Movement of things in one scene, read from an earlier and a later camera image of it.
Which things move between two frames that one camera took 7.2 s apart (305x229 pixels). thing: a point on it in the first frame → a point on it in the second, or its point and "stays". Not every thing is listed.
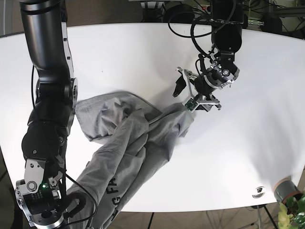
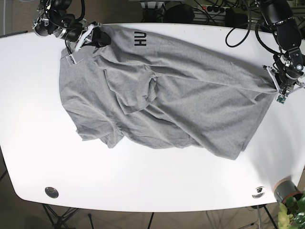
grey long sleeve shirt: (140, 139) → (145, 89)
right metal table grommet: (261, 191) stays
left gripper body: (39, 194) → (93, 36)
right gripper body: (207, 83) → (286, 74)
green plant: (291, 214) stays
